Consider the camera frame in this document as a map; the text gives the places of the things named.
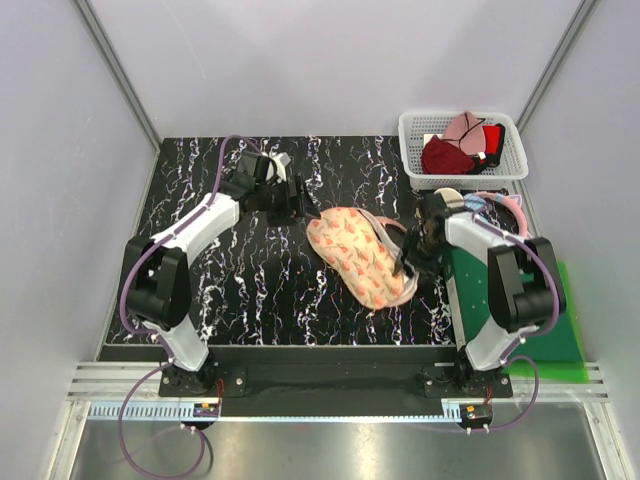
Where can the pink bra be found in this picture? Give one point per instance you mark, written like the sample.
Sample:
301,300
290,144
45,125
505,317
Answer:
466,133

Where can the pink floral mesh laundry bag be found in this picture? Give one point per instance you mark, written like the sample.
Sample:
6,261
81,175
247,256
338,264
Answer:
357,245

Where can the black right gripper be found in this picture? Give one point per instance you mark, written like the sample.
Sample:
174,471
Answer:
429,270

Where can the white plastic laundry basket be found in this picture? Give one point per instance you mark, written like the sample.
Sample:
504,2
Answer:
412,128

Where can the bright red bra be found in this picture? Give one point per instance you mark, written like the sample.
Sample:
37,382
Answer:
494,143

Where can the yellow mug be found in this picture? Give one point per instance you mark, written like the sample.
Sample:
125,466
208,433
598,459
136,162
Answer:
451,197

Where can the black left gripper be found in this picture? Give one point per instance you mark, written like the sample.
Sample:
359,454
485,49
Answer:
299,206

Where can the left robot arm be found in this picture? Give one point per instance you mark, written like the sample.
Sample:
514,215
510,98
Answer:
155,282

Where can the dark red lace bra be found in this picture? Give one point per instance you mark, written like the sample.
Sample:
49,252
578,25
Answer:
442,158

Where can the blue pink cat-ear headphones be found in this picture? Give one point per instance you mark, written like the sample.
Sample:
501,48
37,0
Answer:
479,201

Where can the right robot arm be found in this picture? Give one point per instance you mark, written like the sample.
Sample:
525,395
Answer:
524,289

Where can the green ring binder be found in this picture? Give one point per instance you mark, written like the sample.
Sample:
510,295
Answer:
562,345

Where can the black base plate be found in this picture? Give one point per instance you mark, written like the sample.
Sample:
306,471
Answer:
335,381

